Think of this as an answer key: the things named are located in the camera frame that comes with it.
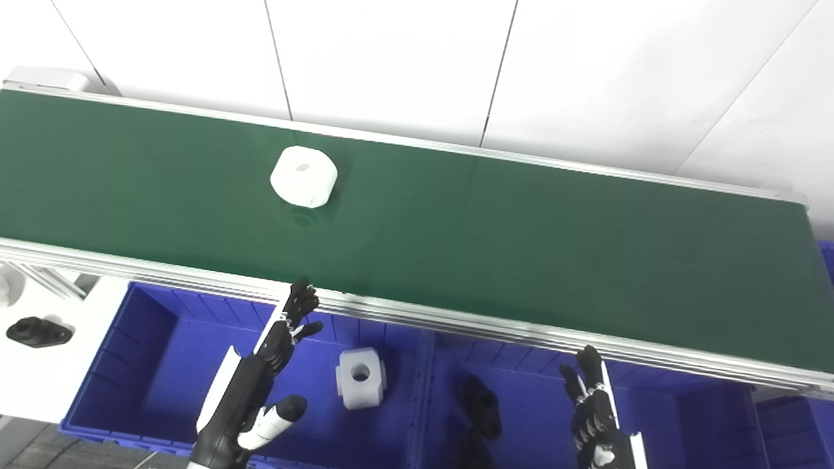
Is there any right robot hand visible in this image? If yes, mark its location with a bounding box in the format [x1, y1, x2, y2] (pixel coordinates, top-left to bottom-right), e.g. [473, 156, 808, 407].
[559, 345, 649, 469]

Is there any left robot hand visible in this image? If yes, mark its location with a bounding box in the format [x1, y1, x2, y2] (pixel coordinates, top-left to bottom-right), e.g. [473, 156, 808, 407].
[189, 277, 324, 469]

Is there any white octagonal plastic part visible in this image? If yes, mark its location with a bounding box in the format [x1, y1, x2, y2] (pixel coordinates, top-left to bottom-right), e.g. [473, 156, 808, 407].
[270, 146, 339, 209]

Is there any blue plastic bin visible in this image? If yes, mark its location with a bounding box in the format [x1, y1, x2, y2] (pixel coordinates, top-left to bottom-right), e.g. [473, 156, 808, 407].
[749, 241, 834, 469]
[59, 281, 434, 469]
[424, 332, 769, 469]

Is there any black plastic part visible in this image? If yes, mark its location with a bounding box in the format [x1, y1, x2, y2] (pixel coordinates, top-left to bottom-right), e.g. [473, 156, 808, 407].
[6, 317, 74, 348]
[456, 375, 503, 469]

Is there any white cube part with hole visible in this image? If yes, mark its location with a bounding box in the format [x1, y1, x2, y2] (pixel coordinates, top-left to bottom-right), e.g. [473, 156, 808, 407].
[336, 348, 386, 410]

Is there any green conveyor belt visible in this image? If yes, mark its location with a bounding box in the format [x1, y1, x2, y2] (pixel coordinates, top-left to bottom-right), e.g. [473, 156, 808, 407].
[0, 81, 834, 398]

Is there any grey conveyor motor housing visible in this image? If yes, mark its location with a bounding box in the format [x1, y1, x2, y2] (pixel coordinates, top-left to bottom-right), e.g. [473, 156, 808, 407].
[3, 65, 89, 92]

